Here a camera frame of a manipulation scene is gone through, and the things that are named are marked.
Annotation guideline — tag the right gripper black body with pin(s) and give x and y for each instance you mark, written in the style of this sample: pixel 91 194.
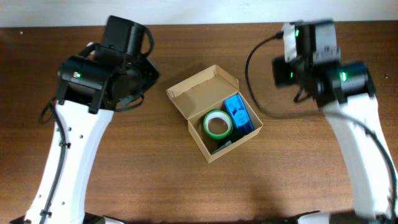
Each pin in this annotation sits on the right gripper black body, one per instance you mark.
pixel 280 72

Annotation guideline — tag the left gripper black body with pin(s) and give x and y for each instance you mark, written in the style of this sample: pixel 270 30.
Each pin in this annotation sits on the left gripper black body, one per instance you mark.
pixel 149 73

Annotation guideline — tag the blue plastic case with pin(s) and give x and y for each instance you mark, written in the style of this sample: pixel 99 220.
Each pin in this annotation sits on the blue plastic case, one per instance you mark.
pixel 239 114

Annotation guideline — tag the cardboard box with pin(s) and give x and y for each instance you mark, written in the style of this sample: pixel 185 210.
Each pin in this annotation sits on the cardboard box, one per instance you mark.
pixel 202 93

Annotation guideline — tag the orange black stapler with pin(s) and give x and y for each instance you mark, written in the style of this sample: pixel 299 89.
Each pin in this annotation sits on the orange black stapler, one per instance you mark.
pixel 233 137

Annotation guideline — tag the green tape roll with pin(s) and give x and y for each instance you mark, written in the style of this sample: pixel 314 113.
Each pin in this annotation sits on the green tape roll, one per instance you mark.
pixel 217 114

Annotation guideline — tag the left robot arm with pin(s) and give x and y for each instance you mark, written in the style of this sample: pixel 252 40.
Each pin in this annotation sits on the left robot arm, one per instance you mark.
pixel 105 78

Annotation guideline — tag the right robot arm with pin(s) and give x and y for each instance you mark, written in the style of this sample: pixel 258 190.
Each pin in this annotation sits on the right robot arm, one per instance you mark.
pixel 346 95

